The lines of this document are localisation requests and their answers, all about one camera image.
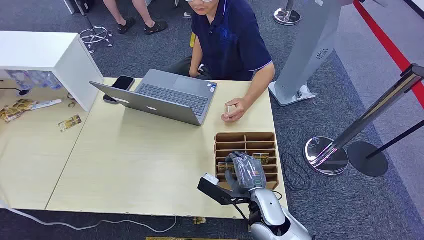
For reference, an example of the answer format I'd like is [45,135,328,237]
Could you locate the brown wooden card organizer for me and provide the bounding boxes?
[213,132,280,191]

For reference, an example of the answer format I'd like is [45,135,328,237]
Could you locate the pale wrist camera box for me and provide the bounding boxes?
[202,172,220,186]

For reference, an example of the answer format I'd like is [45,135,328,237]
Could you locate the seated person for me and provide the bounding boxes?
[161,0,276,124]

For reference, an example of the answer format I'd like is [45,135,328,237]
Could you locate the metal stand with wheels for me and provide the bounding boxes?
[74,0,115,55]

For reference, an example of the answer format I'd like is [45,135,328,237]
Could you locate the white floor cable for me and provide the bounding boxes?
[0,200,178,234]

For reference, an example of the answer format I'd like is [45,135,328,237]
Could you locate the black camera mounting bracket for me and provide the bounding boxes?
[197,177,253,207]

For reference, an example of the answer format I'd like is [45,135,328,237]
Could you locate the black cable with plug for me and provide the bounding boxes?
[0,87,31,97]

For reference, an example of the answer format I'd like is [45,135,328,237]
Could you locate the pile of gold cards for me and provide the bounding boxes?
[0,98,38,124]

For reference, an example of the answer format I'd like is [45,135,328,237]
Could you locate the clear plastic water bottles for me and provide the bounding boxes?
[5,70,64,92]

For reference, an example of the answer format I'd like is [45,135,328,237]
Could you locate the white kiosk stand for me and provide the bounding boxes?
[267,0,343,108]

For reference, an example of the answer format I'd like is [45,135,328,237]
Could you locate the white paper strip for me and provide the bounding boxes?
[31,98,63,111]

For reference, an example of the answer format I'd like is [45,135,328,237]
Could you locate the white box shelf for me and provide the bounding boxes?
[0,31,105,113]

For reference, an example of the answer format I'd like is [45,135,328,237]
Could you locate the chrome stanchion post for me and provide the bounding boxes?
[304,63,424,177]

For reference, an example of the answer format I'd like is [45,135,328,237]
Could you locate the black stanchion with base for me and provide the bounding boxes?
[346,119,424,178]

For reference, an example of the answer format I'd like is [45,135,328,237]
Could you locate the chrome stanchion base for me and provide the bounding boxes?
[272,0,302,27]

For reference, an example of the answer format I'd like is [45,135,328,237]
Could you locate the black looped floor cable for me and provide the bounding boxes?
[280,152,313,192]

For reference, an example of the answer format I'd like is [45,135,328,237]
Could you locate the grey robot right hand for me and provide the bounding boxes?
[224,151,268,195]

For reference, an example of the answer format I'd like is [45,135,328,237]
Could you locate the red barrier belt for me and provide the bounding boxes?
[352,0,424,110]

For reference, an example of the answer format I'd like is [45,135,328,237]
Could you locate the grey open laptop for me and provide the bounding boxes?
[89,68,219,127]

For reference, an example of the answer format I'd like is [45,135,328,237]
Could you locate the standing person's legs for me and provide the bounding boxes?
[102,0,169,36]

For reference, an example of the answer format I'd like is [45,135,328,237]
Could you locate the person's left hand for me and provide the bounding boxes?
[220,97,250,124]

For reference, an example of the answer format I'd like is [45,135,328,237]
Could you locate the black smartphone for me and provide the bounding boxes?
[102,75,136,106]

